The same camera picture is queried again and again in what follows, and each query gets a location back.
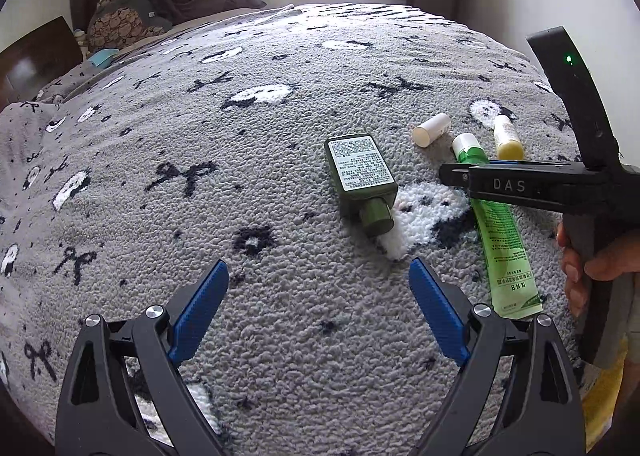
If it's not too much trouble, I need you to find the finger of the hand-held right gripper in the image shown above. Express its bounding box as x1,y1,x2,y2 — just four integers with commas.
439,160,582,188

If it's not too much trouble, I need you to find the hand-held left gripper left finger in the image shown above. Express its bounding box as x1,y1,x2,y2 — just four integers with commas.
55,259,231,456

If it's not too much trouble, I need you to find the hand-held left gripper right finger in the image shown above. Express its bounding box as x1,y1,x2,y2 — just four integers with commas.
407,257,586,456

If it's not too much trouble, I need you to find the green tube white cap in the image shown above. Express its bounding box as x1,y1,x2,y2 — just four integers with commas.
451,131,544,321

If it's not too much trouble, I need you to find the dark green labelled bottle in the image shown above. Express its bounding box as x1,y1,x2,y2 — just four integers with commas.
324,133,399,239

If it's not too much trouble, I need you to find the person's right hand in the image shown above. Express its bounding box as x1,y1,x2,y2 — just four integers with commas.
556,223,640,318

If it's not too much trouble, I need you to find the white capped tube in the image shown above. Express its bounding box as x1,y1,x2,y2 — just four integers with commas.
411,112,453,148

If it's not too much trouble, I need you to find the small yellow bottle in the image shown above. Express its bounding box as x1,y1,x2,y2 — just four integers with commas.
492,114,526,161

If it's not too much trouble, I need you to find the zebra striped blanket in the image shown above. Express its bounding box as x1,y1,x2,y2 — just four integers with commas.
280,3,452,30

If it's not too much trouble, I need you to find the yellow cloth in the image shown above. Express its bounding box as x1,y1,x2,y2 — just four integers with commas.
582,336,629,452

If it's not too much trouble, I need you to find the grey cat print blanket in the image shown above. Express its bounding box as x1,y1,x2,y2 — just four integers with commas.
0,3,603,456

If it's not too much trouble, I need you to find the teal cloth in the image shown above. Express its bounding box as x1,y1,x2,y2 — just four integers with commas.
89,48,121,68

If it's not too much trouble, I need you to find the brown patterned cushion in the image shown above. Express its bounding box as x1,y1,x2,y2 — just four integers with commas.
87,0,174,50

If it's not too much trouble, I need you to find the dark wooden headboard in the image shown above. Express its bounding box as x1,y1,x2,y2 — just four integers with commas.
0,16,84,110

